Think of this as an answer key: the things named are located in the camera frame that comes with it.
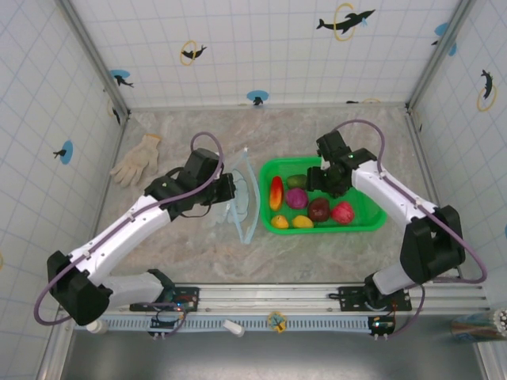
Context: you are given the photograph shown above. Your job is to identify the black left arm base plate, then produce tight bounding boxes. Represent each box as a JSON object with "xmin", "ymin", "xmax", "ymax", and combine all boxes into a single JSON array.
[{"xmin": 130, "ymin": 285, "xmax": 201, "ymax": 314}]

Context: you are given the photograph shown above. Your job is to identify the white slotted cable duct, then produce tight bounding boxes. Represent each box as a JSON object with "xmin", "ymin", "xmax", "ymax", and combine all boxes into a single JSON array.
[{"xmin": 97, "ymin": 315, "xmax": 397, "ymax": 332}]

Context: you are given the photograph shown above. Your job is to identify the large dolphin ring sticker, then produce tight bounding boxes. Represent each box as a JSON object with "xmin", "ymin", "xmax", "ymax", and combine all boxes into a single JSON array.
[{"xmin": 315, "ymin": 2, "xmax": 376, "ymax": 43}]

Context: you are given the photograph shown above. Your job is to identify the pink red round fruit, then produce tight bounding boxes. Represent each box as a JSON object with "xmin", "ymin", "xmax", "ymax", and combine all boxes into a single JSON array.
[{"xmin": 330, "ymin": 201, "xmax": 356, "ymax": 226}]

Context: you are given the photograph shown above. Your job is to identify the small white plastic bottle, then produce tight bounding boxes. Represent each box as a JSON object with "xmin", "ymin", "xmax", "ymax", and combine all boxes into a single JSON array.
[{"xmin": 222, "ymin": 318, "xmax": 246, "ymax": 338}]

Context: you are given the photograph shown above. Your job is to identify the white knitted work glove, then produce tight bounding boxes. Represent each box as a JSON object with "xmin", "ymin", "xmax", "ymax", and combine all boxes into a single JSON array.
[{"xmin": 109, "ymin": 133, "xmax": 162, "ymax": 187}]

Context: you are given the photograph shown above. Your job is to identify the blue circle shark sticker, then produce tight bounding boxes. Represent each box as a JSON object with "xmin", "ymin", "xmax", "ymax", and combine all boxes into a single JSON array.
[
  {"xmin": 53, "ymin": 140, "xmax": 74, "ymax": 165},
  {"xmin": 109, "ymin": 69, "xmax": 135, "ymax": 89},
  {"xmin": 246, "ymin": 89, "xmax": 269, "ymax": 107}
]

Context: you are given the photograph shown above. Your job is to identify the shiny tube of sticks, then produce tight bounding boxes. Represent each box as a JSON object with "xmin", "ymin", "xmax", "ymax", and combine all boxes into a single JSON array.
[{"xmin": 451, "ymin": 306, "xmax": 507, "ymax": 341}]

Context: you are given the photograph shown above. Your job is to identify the dark red round fruit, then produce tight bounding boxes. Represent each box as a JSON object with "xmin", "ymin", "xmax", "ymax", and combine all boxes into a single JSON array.
[{"xmin": 307, "ymin": 197, "xmax": 331, "ymax": 222}]

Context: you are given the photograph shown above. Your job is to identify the round tree sticker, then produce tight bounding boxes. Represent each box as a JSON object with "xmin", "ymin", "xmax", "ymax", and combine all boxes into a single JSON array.
[{"xmin": 268, "ymin": 311, "xmax": 288, "ymax": 333}]

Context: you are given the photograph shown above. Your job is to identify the purple round fruit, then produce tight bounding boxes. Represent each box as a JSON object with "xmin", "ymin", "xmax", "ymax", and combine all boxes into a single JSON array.
[{"xmin": 284, "ymin": 188, "xmax": 309, "ymax": 210}]

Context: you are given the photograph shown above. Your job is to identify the aluminium mounting rail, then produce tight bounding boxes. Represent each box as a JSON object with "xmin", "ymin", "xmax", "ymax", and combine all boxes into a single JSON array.
[{"xmin": 106, "ymin": 283, "xmax": 488, "ymax": 314}]

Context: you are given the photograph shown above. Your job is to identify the long red yellow mango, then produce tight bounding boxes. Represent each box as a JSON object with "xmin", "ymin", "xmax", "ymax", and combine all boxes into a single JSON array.
[{"xmin": 269, "ymin": 176, "xmax": 284, "ymax": 211}]

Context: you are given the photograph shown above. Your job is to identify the black camera cable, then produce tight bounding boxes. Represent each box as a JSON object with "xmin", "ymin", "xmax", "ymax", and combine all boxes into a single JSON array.
[{"xmin": 172, "ymin": 201, "xmax": 215, "ymax": 219}]

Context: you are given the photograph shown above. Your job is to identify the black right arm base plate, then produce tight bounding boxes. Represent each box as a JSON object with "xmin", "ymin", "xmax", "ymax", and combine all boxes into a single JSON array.
[{"xmin": 337, "ymin": 284, "xmax": 413, "ymax": 314}]

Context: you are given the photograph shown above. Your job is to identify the aluminium frame post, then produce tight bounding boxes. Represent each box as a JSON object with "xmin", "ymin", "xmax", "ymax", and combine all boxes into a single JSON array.
[
  {"xmin": 406, "ymin": 0, "xmax": 476, "ymax": 110},
  {"xmin": 59, "ymin": 0, "xmax": 131, "ymax": 116}
]

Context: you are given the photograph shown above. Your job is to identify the small dolphin ring sticker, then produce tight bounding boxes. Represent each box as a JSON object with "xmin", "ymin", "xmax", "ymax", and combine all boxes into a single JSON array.
[
  {"xmin": 106, "ymin": 98, "xmax": 122, "ymax": 126},
  {"xmin": 476, "ymin": 69, "xmax": 498, "ymax": 112},
  {"xmin": 180, "ymin": 39, "xmax": 208, "ymax": 67}
]

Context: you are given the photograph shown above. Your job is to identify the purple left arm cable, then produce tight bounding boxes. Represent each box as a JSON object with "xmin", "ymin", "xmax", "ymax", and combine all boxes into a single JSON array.
[{"xmin": 33, "ymin": 131, "xmax": 227, "ymax": 338}]

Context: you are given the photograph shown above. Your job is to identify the clear blue-edged zip-top bag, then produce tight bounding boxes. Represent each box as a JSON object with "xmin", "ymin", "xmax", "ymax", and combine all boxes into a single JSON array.
[{"xmin": 205, "ymin": 146, "xmax": 261, "ymax": 245}]

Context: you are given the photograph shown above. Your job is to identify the green plastic basket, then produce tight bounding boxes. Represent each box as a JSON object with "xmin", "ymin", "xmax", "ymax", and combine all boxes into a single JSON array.
[{"xmin": 258, "ymin": 156, "xmax": 388, "ymax": 237}]

